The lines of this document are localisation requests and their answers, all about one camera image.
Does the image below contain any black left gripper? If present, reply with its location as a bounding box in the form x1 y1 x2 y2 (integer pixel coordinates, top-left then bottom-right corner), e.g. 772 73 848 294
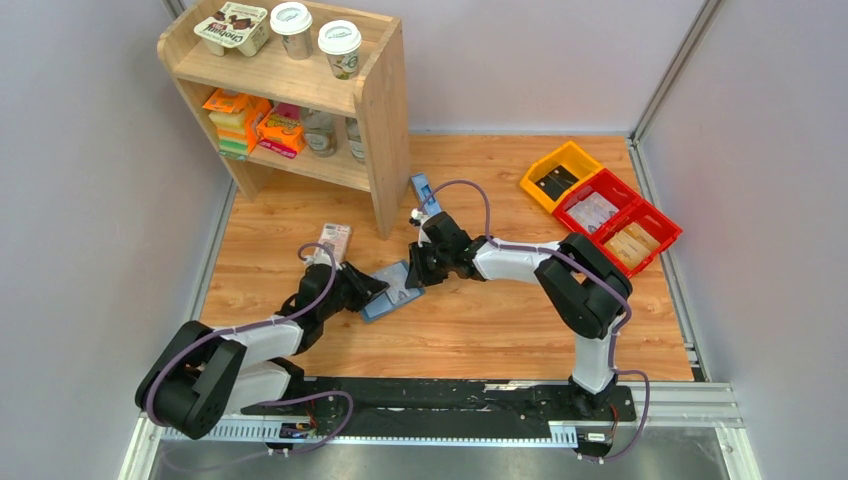
319 261 390 321

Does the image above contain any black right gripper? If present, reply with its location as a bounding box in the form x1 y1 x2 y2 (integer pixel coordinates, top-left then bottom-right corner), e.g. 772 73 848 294
405 241 452 290

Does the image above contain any blue leather card holder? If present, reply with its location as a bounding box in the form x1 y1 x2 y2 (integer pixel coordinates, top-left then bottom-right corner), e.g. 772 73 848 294
361 260 425 324

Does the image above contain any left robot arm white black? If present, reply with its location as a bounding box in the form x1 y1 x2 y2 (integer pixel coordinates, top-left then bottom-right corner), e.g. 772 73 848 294
135 262 390 439

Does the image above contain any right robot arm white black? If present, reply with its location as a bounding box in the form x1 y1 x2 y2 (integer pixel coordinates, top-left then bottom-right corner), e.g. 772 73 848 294
405 210 633 419

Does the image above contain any black card in yellow bin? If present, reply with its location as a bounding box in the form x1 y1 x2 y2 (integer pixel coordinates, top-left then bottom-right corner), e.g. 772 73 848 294
535 165 578 201

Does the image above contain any small pink packet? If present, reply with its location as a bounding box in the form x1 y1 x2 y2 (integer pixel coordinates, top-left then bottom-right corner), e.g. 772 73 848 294
313 223 353 265

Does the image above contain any blue rectangular box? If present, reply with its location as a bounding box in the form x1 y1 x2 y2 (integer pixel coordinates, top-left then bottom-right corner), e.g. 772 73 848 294
411 173 442 216

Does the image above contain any right glass jar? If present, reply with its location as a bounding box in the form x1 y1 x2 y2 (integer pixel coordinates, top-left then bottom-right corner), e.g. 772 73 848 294
345 117 365 165

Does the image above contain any glass jar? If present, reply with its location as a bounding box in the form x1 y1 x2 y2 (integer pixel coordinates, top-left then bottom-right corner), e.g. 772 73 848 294
345 117 365 165
300 107 337 157

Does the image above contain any yellow plastic bin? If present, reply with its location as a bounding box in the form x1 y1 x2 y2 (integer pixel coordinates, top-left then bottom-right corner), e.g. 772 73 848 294
519 140 603 213

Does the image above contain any left glass jar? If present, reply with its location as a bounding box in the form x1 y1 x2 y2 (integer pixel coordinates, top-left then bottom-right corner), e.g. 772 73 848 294
300 107 337 157

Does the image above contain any middle red plastic bin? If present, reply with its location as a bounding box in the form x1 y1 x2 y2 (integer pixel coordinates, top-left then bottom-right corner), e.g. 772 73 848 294
553 169 642 245

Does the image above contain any red plastic bin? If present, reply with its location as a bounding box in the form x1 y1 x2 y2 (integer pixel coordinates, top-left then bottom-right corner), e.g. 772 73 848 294
590 200 683 278
553 169 642 245

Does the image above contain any orange pink snack bag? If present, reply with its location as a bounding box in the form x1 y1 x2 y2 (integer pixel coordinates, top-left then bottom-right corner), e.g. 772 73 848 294
257 102 306 158

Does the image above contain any near red plastic bin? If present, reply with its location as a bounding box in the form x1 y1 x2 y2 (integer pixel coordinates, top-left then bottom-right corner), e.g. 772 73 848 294
590 200 683 278

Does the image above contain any wooden shelf unit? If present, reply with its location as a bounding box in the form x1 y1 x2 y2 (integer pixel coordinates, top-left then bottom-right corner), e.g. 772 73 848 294
157 1 411 239

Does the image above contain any stack of coloured sponges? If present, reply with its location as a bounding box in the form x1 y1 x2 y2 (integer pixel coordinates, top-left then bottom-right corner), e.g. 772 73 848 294
208 110 249 155

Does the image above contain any orange snack box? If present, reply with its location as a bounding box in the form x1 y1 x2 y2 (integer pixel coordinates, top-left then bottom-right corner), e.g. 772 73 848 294
203 88 272 154

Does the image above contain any right white lidded paper cup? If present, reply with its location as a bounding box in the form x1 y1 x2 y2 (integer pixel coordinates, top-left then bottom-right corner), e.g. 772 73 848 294
318 20 362 80

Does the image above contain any white lidded paper cup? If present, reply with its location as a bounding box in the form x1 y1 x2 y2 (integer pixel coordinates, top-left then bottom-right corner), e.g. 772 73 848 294
318 20 362 80
269 1 313 60

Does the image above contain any left white lidded paper cup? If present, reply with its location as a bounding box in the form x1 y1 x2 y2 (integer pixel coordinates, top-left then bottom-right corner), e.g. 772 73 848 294
269 1 313 60

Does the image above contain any chocolate pudding cup pack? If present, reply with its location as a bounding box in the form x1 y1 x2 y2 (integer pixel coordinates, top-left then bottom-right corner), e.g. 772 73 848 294
193 1 269 57

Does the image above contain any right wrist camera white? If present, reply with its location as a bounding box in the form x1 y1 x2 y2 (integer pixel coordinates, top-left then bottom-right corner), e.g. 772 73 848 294
409 208 432 246

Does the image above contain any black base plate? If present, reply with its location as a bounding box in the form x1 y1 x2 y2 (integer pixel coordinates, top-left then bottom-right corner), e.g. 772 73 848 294
242 376 637 440

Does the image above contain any aluminium rail frame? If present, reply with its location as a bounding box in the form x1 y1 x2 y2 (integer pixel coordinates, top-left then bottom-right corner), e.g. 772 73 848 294
120 377 760 479

